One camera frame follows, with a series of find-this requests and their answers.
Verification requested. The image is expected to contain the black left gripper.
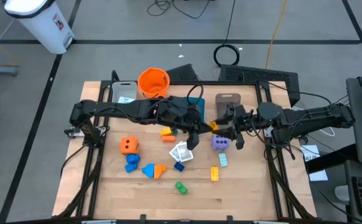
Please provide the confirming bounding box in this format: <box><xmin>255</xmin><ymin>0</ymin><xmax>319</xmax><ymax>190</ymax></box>
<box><xmin>155</xmin><ymin>95</ymin><xmax>215</xmax><ymax>151</ymax></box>

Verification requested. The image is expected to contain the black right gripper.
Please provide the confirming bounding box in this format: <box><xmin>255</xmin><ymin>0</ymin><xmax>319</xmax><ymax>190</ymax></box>
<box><xmin>211</xmin><ymin>104</ymin><xmax>260</xmax><ymax>151</ymax></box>

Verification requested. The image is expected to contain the purple foam die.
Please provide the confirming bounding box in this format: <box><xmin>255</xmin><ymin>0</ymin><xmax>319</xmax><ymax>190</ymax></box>
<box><xmin>211</xmin><ymin>134</ymin><xmax>231</xmax><ymax>152</ymax></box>

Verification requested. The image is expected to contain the blue single-stud toy block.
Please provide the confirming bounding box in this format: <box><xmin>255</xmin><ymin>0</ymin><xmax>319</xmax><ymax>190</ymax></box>
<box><xmin>142</xmin><ymin>163</ymin><xmax>155</xmax><ymax>179</ymax></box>

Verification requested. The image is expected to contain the teal plastic bin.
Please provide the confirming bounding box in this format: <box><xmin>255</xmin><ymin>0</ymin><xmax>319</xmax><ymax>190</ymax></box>
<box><xmin>183</xmin><ymin>96</ymin><xmax>206</xmax><ymax>123</ymax></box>

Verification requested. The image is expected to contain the dark translucent plastic bin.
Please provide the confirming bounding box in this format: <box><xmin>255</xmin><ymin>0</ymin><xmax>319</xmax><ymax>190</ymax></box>
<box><xmin>215</xmin><ymin>93</ymin><xmax>243</xmax><ymax>118</ymax></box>

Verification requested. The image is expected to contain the black wedge-shaped box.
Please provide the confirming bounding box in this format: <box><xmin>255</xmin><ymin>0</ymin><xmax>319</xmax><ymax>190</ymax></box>
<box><xmin>166</xmin><ymin>63</ymin><xmax>200</xmax><ymax>82</ymax></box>

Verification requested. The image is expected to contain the orange angled toy block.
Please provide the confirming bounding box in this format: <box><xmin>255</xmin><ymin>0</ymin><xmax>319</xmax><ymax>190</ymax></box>
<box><xmin>153</xmin><ymin>164</ymin><xmax>167</xmax><ymax>180</ymax></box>

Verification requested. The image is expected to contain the green two-stud toy block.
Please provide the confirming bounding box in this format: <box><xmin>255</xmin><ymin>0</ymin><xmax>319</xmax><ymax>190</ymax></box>
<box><xmin>174</xmin><ymin>181</ymin><xmax>188</xmax><ymax>195</ymax></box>

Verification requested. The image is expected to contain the orange plastic bucket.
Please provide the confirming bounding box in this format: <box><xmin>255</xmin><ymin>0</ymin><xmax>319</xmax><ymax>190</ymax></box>
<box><xmin>137</xmin><ymin>67</ymin><xmax>171</xmax><ymax>99</ymax></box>

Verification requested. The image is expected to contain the orange foam die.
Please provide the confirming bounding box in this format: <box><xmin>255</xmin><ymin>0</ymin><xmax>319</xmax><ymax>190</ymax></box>
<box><xmin>119</xmin><ymin>136</ymin><xmax>140</xmax><ymax>156</ymax></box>

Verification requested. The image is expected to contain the white paper sheet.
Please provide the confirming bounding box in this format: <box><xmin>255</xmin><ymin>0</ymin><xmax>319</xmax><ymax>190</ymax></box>
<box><xmin>308</xmin><ymin>169</ymin><xmax>329</xmax><ymax>182</ymax></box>
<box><xmin>300</xmin><ymin>144</ymin><xmax>322</xmax><ymax>162</ymax></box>

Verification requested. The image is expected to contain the clear grey plastic bin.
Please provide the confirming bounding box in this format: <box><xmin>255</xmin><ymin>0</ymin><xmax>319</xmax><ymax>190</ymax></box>
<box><xmin>111</xmin><ymin>81</ymin><xmax>138</xmax><ymax>104</ymax></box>

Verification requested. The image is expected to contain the black floor beam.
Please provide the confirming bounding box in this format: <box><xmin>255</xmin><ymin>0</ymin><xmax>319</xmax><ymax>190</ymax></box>
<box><xmin>305</xmin><ymin>142</ymin><xmax>359</xmax><ymax>174</ymax></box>

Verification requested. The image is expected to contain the white computer mouse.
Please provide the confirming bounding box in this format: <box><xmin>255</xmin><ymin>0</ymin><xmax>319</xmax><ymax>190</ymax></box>
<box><xmin>334</xmin><ymin>184</ymin><xmax>351</xmax><ymax>202</ymax></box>

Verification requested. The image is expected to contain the grey desk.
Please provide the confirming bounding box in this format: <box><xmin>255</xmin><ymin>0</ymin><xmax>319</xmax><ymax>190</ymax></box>
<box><xmin>344</xmin><ymin>159</ymin><xmax>362</xmax><ymax>224</ymax></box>

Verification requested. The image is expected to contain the white pedal trash bin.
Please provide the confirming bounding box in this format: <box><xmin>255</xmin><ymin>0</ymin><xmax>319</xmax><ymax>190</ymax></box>
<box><xmin>2</xmin><ymin>0</ymin><xmax>76</xmax><ymax>55</ymax></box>

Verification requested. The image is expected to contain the grey stand base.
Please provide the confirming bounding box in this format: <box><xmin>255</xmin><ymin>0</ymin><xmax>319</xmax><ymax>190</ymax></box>
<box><xmin>0</xmin><ymin>63</ymin><xmax>19</xmax><ymax>77</ymax></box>

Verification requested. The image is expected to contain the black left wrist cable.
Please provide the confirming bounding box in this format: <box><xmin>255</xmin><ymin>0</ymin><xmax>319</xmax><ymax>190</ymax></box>
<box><xmin>186</xmin><ymin>83</ymin><xmax>205</xmax><ymax>110</ymax></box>

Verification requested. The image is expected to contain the black aluminium table frame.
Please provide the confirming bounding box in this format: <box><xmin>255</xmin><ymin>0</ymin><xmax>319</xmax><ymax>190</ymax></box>
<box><xmin>56</xmin><ymin>70</ymin><xmax>317</xmax><ymax>224</ymax></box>

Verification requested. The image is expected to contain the black hanging coiled cable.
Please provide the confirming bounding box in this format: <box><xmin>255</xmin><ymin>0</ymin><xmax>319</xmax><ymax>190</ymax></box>
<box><xmin>213</xmin><ymin>0</ymin><xmax>241</xmax><ymax>68</ymax></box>

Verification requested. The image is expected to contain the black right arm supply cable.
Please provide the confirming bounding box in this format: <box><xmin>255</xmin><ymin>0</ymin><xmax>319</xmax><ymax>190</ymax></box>
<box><xmin>257</xmin><ymin>80</ymin><xmax>333</xmax><ymax>106</ymax></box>

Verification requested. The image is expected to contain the yellow hanging cable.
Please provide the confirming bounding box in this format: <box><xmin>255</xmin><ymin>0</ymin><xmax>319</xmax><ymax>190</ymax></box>
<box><xmin>265</xmin><ymin>0</ymin><xmax>289</xmax><ymax>70</ymax></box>

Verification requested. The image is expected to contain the black floor cable bundle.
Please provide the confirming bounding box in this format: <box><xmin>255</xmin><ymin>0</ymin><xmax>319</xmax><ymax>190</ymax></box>
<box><xmin>146</xmin><ymin>0</ymin><xmax>213</xmax><ymax>19</ymax></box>

